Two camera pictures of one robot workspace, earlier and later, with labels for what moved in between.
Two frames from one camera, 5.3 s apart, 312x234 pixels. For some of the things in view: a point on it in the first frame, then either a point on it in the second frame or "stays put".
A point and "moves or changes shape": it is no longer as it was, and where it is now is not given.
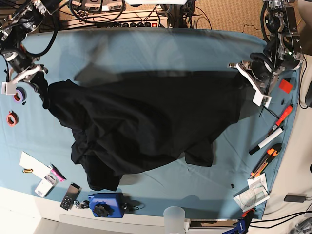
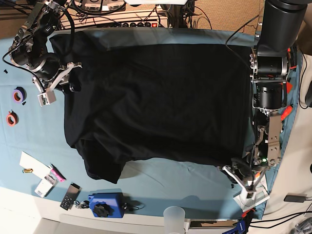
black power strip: x=128 y=25 stays put
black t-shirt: x=128 y=122 moves or changes shape
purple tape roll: x=20 y=95 stays put
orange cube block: x=285 y=86 stays put
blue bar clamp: x=243 y=224 stays put
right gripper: x=22 y=69 → x=50 y=74
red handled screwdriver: x=281 y=119 stays put
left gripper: x=262 y=73 → x=245 y=174
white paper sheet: x=39 y=169 stays put
